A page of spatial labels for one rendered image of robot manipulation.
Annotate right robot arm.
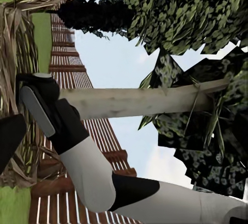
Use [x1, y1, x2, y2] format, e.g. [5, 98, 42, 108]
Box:
[15, 73, 248, 224]

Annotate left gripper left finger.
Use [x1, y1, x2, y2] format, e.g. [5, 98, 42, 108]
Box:
[0, 114, 27, 176]

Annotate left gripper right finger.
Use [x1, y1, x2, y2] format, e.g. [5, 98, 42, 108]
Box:
[231, 113, 248, 155]

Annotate wicker basket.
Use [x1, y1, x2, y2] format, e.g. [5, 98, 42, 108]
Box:
[0, 0, 68, 190]

